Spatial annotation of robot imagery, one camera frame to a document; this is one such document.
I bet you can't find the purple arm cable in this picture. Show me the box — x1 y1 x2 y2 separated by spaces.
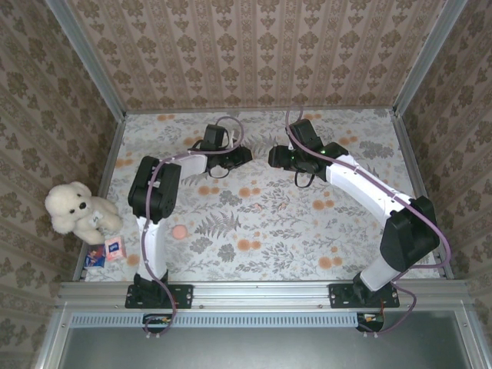
140 116 247 341
284 105 451 339

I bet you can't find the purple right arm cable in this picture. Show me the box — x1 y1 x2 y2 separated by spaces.
284 105 451 339

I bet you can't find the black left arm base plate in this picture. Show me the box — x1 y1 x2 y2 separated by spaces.
125 283 194 310

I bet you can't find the blue red packet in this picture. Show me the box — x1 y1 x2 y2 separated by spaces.
85 245 108 269

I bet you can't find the white teddy bear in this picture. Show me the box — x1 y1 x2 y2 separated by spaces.
45 182 123 245

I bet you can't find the aluminium mounting rail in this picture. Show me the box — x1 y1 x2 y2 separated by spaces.
57 279 473 308

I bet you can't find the aluminium table side rail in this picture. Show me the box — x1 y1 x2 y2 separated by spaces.
71 113 128 284
391 109 455 281

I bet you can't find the grey metal panel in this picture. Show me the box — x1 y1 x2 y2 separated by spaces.
57 326 476 369

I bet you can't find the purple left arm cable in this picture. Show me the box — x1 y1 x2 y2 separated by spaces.
140 116 247 341

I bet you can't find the aluminium frame post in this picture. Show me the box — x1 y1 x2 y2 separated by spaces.
45 0 128 123
392 0 470 118

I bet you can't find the pink tissue pack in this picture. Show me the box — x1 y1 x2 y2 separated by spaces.
104 237 124 263

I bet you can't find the grey slotted cable duct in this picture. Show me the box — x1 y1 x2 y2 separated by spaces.
71 311 359 328

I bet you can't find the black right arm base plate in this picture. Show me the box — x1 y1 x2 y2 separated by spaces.
328 283 401 310

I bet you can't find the black cable outlet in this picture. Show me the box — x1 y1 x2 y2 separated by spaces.
142 313 175 334
356 311 386 334

